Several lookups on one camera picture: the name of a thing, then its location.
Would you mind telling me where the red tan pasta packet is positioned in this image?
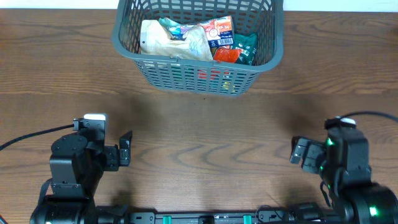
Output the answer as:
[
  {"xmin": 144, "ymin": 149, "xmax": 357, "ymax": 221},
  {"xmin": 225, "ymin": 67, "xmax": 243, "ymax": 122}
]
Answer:
[{"xmin": 210, "ymin": 45, "xmax": 243, "ymax": 63}]

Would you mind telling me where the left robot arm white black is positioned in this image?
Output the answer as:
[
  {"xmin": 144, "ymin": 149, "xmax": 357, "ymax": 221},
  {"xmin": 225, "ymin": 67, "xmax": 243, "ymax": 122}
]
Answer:
[{"xmin": 30, "ymin": 130, "xmax": 132, "ymax": 224}]

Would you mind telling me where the beige paper pouch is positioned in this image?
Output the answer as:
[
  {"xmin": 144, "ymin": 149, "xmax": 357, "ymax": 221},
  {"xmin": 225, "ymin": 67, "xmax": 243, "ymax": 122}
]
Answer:
[{"xmin": 140, "ymin": 20, "xmax": 213, "ymax": 62}]

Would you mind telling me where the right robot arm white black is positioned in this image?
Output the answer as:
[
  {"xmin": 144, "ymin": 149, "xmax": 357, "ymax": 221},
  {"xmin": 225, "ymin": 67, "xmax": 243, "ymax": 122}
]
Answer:
[{"xmin": 290, "ymin": 136, "xmax": 397, "ymax": 223}]

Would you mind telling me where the teal wet wipes pack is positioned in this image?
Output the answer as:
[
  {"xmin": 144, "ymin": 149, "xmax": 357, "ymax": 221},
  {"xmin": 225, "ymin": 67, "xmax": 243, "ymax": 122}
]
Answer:
[{"xmin": 159, "ymin": 17, "xmax": 184, "ymax": 40}]

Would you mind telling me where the green Nescafe coffee bag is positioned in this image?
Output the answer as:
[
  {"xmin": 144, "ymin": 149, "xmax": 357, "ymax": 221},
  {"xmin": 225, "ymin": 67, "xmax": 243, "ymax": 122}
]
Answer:
[{"xmin": 231, "ymin": 33, "xmax": 258, "ymax": 65}]

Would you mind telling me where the grey plastic basket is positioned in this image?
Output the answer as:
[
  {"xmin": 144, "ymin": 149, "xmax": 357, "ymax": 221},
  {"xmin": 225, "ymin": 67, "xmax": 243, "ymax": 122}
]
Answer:
[{"xmin": 112, "ymin": 0, "xmax": 284, "ymax": 96}]

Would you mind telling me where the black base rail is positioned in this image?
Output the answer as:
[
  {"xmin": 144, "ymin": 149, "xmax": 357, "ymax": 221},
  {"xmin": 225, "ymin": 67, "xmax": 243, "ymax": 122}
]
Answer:
[{"xmin": 124, "ymin": 210, "xmax": 336, "ymax": 224}]

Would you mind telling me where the Kleenex tissue multipack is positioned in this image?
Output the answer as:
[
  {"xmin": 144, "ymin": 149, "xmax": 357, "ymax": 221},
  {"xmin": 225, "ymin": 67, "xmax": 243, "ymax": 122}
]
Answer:
[{"xmin": 175, "ymin": 16, "xmax": 234, "ymax": 48}]

